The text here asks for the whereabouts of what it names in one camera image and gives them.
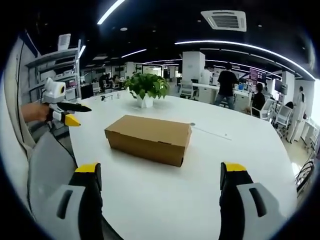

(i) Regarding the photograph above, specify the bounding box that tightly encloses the white plastic crate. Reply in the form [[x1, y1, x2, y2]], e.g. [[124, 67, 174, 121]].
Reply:
[[57, 33, 72, 51]]

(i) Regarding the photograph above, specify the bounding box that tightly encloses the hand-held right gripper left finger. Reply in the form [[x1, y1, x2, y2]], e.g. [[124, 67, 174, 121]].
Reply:
[[31, 162, 104, 240]]

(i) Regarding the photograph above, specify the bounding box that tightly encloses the white square pillar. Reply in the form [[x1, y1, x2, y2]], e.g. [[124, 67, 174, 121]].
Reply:
[[181, 51, 206, 82]]

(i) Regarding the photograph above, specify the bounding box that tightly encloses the green potted plant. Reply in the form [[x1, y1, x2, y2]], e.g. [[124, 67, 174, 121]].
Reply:
[[123, 72, 171, 100]]

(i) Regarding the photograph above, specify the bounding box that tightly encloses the ceiling air conditioner vent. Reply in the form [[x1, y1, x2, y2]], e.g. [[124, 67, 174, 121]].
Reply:
[[200, 9, 248, 33]]

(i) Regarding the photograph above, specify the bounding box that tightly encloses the person's left hand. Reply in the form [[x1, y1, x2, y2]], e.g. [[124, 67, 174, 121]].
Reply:
[[20, 102, 51, 123]]

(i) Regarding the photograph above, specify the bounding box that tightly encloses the brown cardboard shoe box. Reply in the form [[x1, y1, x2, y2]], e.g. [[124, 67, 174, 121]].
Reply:
[[104, 114, 193, 168]]

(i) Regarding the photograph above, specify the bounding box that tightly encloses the black cable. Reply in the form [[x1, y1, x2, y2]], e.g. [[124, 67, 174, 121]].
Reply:
[[15, 41, 27, 143]]

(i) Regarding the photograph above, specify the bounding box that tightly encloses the white office chair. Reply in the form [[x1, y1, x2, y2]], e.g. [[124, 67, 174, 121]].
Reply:
[[179, 79, 194, 99], [271, 103, 293, 133]]

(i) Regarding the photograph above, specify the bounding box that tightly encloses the white plant pot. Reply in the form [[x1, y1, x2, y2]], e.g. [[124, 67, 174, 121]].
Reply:
[[136, 94, 154, 109]]

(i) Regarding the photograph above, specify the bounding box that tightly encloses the black computer monitor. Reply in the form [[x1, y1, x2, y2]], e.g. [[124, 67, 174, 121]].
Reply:
[[80, 84, 95, 100]]

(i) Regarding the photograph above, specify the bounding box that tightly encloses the grey metal shelving rack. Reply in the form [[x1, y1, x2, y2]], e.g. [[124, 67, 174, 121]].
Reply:
[[24, 39, 83, 105]]

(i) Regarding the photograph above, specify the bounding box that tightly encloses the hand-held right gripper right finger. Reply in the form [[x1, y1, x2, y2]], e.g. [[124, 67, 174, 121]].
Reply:
[[218, 161, 292, 240]]

